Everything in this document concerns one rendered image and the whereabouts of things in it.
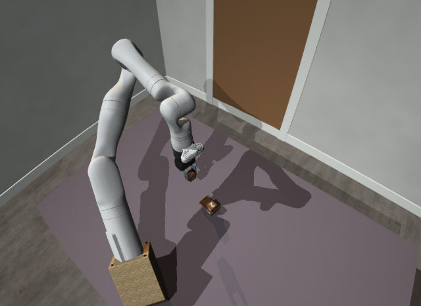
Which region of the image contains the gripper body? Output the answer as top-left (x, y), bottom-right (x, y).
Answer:
top-left (171, 135), bottom-right (204, 171)

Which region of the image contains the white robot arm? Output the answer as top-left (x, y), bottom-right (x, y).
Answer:
top-left (88, 39), bottom-right (196, 262)

